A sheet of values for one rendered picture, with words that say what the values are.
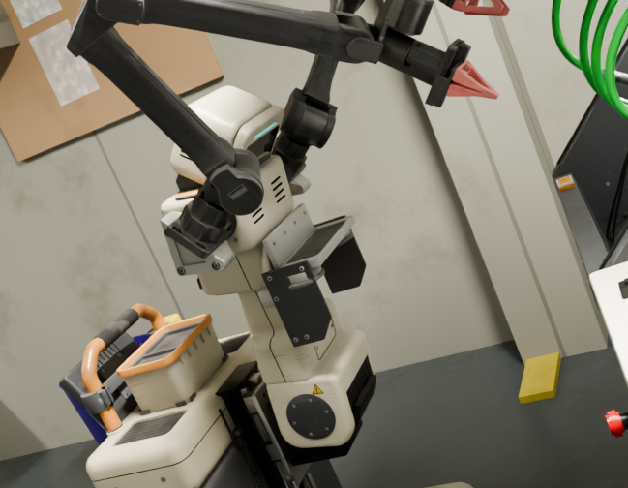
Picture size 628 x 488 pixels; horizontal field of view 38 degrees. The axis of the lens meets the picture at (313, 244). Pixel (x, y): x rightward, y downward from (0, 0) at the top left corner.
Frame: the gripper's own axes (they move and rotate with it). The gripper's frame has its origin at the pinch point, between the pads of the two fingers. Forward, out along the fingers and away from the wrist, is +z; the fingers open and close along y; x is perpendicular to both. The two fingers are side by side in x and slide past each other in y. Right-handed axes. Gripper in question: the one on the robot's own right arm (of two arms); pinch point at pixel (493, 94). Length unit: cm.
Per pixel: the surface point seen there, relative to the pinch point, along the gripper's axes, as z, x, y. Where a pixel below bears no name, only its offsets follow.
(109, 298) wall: -134, 160, -212
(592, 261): 25.1, -10.5, -13.8
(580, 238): 22.6, 1.1, -16.3
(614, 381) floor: 63, 127, -111
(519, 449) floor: 44, 94, -129
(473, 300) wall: 11, 173, -134
